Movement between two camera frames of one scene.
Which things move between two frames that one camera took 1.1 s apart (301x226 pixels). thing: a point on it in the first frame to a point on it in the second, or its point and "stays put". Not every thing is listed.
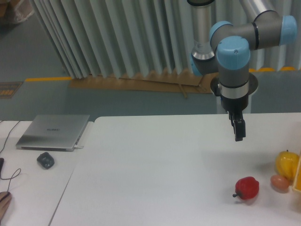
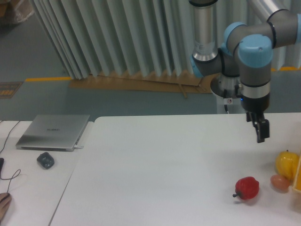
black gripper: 234,105 to 255,105
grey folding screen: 110,38 stays put
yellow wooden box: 297,186 stays put
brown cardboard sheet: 181,82 stays put
